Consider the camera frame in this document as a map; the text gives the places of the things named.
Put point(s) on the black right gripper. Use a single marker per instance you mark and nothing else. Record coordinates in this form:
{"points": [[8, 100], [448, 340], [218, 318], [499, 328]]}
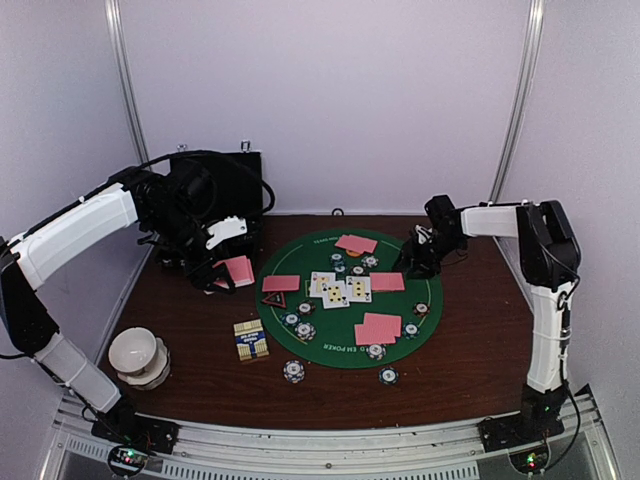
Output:
{"points": [[410, 250]]}

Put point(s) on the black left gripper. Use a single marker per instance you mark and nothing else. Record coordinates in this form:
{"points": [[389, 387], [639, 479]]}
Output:
{"points": [[202, 277]]}

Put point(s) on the red card deck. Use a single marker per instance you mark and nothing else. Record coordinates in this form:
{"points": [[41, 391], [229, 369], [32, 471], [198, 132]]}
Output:
{"points": [[240, 269]]}

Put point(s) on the face-down card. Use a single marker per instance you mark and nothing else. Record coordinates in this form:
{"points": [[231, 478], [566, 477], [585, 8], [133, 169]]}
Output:
{"points": [[387, 281]]}

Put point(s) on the dealt card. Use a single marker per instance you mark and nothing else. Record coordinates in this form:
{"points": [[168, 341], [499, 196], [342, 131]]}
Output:
{"points": [[281, 283], [356, 244], [382, 322]]}

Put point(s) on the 100 chip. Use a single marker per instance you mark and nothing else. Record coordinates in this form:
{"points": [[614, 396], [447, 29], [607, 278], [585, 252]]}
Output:
{"points": [[357, 271], [306, 308], [421, 309]]}

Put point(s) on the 50 chips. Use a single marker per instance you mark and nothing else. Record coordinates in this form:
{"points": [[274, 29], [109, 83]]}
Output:
{"points": [[338, 263]]}

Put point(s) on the five of spades card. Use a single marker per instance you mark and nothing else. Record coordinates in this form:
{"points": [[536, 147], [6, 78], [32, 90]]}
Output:
{"points": [[334, 295]]}

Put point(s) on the three of hearts card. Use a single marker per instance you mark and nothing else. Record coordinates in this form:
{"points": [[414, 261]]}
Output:
{"points": [[318, 279]]}

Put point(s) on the blue green 50 chip stack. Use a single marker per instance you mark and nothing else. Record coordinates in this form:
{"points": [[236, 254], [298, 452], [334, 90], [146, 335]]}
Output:
{"points": [[388, 376]]}

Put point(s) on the blue beige 10 chip stack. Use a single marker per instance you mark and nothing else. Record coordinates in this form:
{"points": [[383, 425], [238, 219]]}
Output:
{"points": [[293, 371]]}

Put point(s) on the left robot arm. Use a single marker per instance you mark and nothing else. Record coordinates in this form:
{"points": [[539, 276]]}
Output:
{"points": [[162, 205]]}

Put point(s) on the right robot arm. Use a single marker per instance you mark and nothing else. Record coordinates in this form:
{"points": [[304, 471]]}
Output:
{"points": [[549, 259]]}

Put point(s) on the red triangular all-in marker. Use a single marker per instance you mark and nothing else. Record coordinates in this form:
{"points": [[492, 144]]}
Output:
{"points": [[275, 300]]}

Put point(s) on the green round poker mat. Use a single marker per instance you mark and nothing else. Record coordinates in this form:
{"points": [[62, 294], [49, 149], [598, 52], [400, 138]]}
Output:
{"points": [[334, 344]]}

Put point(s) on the blue yellow card box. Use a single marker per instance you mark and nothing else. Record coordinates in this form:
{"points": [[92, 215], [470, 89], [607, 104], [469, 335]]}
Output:
{"points": [[250, 340]]}

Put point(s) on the black poker chip case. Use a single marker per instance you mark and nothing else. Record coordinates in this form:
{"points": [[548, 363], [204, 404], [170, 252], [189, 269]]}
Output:
{"points": [[240, 200]]}

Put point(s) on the white bowl stack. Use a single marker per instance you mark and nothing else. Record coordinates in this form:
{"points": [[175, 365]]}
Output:
{"points": [[140, 358]]}

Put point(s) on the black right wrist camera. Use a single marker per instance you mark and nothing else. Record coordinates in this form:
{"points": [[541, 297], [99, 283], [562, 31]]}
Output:
{"points": [[443, 217]]}

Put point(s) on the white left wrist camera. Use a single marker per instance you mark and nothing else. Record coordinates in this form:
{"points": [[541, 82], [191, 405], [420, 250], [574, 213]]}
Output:
{"points": [[223, 230]]}

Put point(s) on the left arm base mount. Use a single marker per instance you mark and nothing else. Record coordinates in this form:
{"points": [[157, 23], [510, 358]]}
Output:
{"points": [[148, 434]]}

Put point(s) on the aluminium front rail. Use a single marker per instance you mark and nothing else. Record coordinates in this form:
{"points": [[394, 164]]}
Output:
{"points": [[452, 450]]}

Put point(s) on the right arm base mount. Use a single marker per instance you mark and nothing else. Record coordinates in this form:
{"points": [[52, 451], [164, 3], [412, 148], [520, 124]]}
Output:
{"points": [[514, 431]]}

